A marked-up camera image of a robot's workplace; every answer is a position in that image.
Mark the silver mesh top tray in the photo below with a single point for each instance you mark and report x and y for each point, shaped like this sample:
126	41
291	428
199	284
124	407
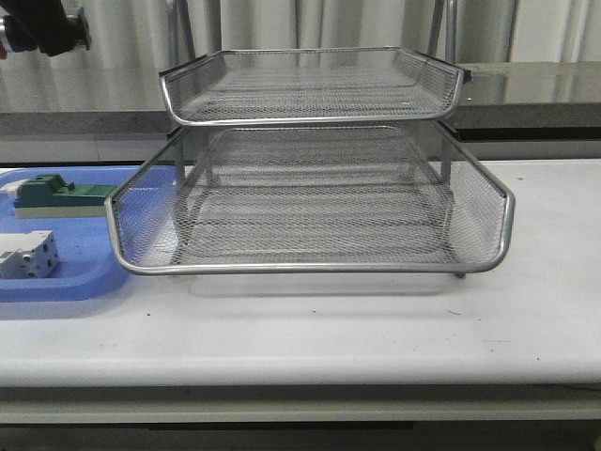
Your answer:
311	86

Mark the silver mesh tray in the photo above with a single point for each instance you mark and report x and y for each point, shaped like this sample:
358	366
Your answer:
319	224
144	211
311	86

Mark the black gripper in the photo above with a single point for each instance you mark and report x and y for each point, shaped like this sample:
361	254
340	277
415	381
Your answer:
46	26

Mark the green and beige switch block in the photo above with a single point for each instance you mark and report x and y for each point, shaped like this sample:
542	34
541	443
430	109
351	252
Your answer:
50	196

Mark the blue plastic tray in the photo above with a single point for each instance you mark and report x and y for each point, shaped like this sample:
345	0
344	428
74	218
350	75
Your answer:
87	268

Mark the silver mesh bottom tray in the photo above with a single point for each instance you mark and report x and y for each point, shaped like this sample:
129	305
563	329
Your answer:
319	224

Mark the white circuit breaker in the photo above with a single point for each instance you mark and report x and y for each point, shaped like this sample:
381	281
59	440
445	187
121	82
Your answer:
28	255

